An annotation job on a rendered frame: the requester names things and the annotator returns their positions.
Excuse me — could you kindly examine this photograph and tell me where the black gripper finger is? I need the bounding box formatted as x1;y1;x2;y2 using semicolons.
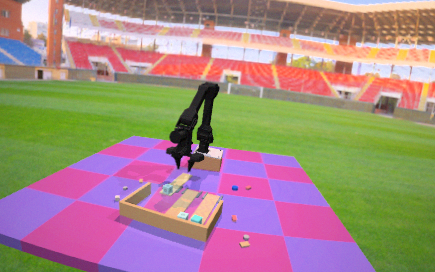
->
170;155;181;170
187;159;195;173

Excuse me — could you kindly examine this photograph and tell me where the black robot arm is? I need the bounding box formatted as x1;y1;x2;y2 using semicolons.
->
169;82;219;158

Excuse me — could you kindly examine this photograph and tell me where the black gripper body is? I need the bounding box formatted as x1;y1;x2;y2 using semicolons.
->
166;140;204;162

